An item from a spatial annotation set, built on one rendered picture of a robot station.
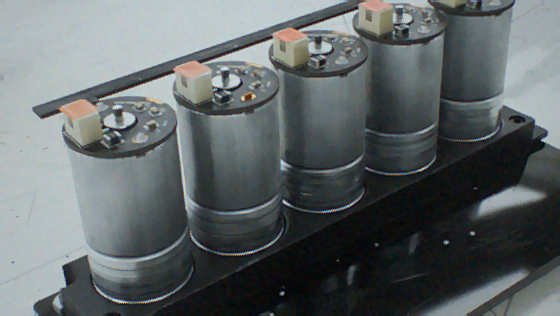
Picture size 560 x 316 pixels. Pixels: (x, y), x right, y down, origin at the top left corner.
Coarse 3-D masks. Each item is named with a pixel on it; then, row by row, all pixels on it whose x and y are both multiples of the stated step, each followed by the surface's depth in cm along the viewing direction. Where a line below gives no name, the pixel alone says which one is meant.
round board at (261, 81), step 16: (208, 64) 21; (224, 64) 21; (240, 64) 21; (256, 64) 21; (256, 80) 20; (272, 80) 20; (176, 96) 20; (224, 96) 19; (240, 96) 19; (256, 96) 19; (272, 96) 19; (208, 112) 19; (224, 112) 19
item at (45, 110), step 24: (360, 0) 24; (384, 0) 24; (288, 24) 23; (312, 24) 23; (216, 48) 22; (240, 48) 22; (144, 72) 21; (168, 72) 21; (72, 96) 20; (96, 96) 20
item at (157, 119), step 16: (128, 96) 20; (144, 96) 20; (112, 112) 19; (128, 112) 19; (144, 112) 19; (160, 112) 19; (64, 128) 18; (144, 128) 18; (160, 128) 18; (96, 144) 18; (112, 144) 18; (128, 144) 18; (144, 144) 18; (160, 144) 18
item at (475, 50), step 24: (456, 24) 23; (480, 24) 23; (504, 24) 24; (456, 48) 24; (480, 48) 24; (504, 48) 24; (456, 72) 24; (480, 72) 24; (504, 72) 25; (456, 96) 25; (480, 96) 25; (456, 120) 25; (480, 120) 25
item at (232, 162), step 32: (192, 128) 20; (224, 128) 19; (256, 128) 20; (192, 160) 20; (224, 160) 20; (256, 160) 20; (192, 192) 21; (224, 192) 20; (256, 192) 20; (192, 224) 21; (224, 224) 21; (256, 224) 21; (224, 256) 21
